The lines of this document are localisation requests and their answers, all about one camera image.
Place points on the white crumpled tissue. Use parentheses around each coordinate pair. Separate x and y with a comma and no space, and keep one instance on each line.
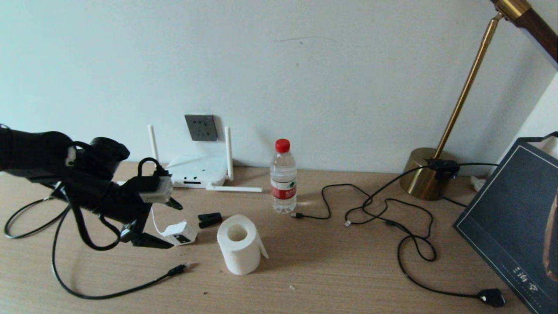
(477,183)

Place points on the white toilet paper roll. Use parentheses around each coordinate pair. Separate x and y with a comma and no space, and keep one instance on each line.
(239,255)

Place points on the dark blue paper bag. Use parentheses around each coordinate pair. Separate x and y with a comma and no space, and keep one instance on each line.
(514,209)

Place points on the small black clip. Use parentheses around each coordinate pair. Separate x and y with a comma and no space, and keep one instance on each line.
(209,219)

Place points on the white wifi router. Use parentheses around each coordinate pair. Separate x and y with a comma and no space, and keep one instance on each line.
(196,168)

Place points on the white power adapter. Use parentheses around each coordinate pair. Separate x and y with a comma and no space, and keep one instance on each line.
(179,233)

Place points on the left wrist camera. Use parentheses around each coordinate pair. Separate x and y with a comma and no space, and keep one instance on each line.
(157,192)

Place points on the clear water bottle red cap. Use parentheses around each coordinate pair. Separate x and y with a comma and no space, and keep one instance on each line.
(283,183)

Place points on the grey wall socket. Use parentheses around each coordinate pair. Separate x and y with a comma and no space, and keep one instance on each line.
(201,127)

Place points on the brass desk lamp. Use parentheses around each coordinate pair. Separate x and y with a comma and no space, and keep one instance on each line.
(420,179)

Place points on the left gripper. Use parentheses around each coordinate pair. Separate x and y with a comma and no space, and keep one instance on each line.
(109,196)

